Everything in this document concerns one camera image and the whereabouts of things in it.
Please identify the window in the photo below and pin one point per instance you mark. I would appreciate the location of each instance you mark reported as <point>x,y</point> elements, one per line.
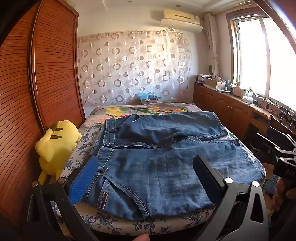
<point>266,58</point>

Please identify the white tissue box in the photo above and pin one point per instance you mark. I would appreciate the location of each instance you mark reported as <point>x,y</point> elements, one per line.
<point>247,99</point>

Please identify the wooden cabinet counter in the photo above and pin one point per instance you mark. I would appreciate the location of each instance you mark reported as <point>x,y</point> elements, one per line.
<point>222,104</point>

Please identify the person's right hand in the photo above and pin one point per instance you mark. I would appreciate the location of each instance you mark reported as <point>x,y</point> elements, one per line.
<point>283,193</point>

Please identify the wooden slatted wardrobe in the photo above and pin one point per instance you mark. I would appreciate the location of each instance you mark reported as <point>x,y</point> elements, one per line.
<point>53,69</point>

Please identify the stack of papers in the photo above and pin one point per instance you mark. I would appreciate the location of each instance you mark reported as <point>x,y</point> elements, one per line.
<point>202,78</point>

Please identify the blue denim pants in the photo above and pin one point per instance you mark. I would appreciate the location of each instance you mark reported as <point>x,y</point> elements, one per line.
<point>161,173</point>

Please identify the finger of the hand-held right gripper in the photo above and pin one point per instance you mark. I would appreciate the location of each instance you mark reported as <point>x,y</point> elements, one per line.
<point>270,140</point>
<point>269,154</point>

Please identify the circle patterned sheer curtain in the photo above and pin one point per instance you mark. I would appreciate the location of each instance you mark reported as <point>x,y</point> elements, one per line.
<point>134,67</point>

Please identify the cream air conditioner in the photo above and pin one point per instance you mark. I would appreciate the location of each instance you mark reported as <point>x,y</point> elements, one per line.
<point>180,14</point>

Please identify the cardboard box with blue cloth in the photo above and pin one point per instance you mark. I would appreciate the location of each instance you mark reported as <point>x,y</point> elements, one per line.
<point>148,98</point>

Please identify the yellow plush toy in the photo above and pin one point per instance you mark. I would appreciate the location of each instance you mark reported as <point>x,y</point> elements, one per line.
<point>57,148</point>

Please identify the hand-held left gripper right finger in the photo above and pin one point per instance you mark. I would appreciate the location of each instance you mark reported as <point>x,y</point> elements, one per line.
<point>207,182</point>

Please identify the person's left hand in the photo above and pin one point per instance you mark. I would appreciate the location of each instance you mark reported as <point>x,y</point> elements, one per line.
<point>140,237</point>

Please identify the open cardboard box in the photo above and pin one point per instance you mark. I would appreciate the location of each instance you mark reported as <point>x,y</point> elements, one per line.
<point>214,83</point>

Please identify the blue bottle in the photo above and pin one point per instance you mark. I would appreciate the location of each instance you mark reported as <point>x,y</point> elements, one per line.
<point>227,84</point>

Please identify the pale window curtain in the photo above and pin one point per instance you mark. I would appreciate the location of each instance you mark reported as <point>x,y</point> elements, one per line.
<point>214,46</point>

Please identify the green capped bottle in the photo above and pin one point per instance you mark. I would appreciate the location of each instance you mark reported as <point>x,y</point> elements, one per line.
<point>249,91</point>

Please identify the colourful floral blanket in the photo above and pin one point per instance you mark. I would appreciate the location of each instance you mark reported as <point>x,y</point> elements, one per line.
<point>157,109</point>

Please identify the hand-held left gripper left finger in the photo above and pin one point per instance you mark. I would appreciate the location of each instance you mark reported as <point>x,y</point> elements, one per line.
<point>83,179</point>

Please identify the white plastic jug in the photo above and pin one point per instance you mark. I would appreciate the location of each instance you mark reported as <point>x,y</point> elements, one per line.
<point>237,89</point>

